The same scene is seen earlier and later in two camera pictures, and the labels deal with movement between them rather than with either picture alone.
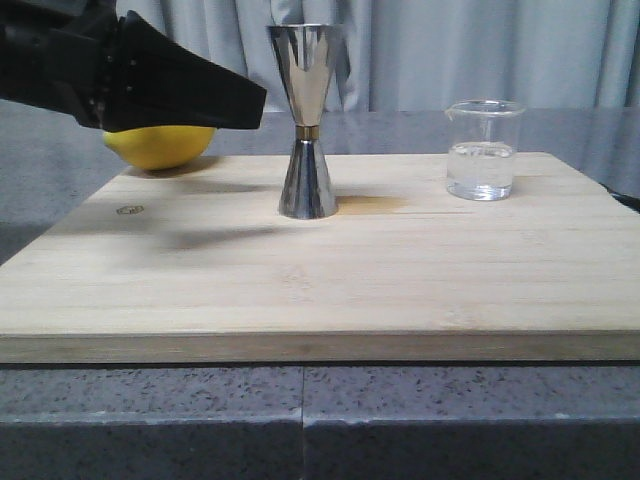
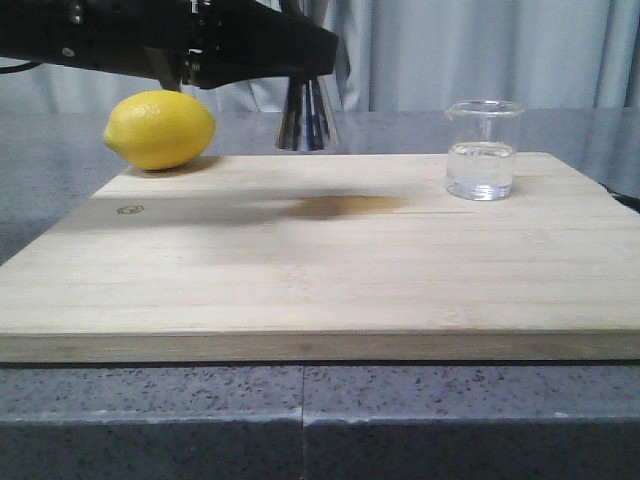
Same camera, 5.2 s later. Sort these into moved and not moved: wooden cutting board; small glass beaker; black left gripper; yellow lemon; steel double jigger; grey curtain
Moved: steel double jigger; black left gripper
Not moved: wooden cutting board; yellow lemon; grey curtain; small glass beaker
